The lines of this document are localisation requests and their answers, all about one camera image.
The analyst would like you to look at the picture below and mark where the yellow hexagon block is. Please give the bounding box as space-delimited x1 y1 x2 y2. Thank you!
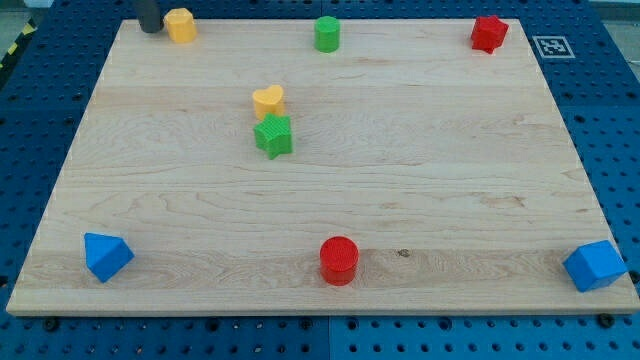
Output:
164 8 198 43

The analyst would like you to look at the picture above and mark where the yellow heart block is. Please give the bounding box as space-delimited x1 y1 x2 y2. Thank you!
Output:
252 85 286 121

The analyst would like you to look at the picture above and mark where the green star block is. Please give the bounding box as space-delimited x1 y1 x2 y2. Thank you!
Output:
253 113 293 159

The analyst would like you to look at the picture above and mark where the red cylinder block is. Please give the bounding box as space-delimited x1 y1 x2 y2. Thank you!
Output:
319 236 359 286

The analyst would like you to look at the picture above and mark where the light wooden board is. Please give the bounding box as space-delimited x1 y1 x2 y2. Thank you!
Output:
7 19 639 317

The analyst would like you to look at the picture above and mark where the green cylinder block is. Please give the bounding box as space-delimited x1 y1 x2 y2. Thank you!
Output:
314 16 341 53

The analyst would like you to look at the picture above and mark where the red star block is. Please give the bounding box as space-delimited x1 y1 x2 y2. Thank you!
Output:
470 15 509 54

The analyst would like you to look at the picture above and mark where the blue triangular prism block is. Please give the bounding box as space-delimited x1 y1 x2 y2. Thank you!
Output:
84 233 135 283

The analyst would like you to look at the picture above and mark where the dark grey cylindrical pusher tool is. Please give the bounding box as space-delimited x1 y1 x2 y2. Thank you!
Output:
132 0 164 33

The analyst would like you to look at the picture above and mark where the white fiducial marker tag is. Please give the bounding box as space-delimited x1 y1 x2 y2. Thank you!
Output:
532 35 575 59

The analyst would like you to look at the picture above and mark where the blue cube block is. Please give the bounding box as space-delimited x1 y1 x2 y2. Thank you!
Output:
563 240 627 292

